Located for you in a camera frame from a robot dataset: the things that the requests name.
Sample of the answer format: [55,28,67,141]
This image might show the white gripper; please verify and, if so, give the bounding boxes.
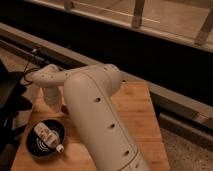
[43,87,62,112]

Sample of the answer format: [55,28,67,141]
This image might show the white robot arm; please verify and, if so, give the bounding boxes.
[31,64,151,171]

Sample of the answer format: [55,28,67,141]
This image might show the black chair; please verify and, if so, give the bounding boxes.
[0,60,32,171]

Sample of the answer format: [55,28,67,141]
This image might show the small white bottle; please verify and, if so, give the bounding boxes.
[34,122,64,153]

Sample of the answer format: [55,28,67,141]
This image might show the black round bowl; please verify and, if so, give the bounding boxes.
[26,119,65,158]

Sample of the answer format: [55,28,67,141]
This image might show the black cable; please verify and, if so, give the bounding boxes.
[21,62,41,86]

